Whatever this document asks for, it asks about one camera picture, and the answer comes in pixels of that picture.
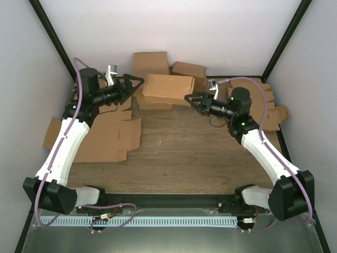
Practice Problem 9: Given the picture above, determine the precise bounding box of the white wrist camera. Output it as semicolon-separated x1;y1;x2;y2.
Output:
105;64;117;86
208;79;219;100

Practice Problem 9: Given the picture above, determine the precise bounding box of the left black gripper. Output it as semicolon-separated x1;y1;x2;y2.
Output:
93;74;145;107

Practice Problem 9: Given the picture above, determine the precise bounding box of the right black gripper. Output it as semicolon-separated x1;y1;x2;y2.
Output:
185;92;236;120

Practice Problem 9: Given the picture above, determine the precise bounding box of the light blue cable duct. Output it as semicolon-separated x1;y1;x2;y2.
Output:
51;216;237;228

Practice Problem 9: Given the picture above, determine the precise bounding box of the large folded cardboard box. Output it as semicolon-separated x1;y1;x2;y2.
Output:
132;52;170;80

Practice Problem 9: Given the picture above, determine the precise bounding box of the purple cable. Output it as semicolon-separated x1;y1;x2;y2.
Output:
34;57;137;235
217;76;315;235

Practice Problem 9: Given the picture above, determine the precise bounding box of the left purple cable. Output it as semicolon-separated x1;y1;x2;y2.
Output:
34;57;137;235

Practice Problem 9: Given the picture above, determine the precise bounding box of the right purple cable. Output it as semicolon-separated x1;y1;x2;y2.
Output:
217;76;315;235

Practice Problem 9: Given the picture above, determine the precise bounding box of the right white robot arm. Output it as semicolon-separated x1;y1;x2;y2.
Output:
184;87;314;221

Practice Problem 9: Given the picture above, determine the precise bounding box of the stack of flat cardboard blanks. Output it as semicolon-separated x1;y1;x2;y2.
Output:
227;78;289;131

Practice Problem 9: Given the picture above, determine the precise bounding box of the left black frame post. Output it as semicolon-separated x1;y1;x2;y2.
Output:
28;0;76;81

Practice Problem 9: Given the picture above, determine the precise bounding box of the small cardboard box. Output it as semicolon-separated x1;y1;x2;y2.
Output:
193;83;205;93
143;74;195;107
172;61;206;85

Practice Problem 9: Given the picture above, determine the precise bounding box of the black frame post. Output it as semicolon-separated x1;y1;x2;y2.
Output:
28;0;76;81
261;0;312;82

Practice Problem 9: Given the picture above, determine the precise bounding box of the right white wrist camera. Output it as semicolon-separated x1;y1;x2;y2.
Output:
208;79;219;100

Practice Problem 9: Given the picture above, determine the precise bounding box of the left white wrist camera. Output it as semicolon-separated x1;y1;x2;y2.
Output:
105;64;117;86

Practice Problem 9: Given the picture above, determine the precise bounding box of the large flat cardboard sheet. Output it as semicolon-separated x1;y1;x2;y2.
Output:
43;79;143;163

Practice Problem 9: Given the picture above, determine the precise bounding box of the right black frame post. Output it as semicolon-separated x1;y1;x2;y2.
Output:
261;0;312;82

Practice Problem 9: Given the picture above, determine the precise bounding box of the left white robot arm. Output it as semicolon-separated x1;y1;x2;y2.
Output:
23;67;144;215

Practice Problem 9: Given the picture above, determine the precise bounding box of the small folded cardboard box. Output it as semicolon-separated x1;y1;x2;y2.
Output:
172;61;206;85

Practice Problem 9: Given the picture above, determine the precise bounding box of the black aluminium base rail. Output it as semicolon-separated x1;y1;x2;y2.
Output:
98;193;255;215

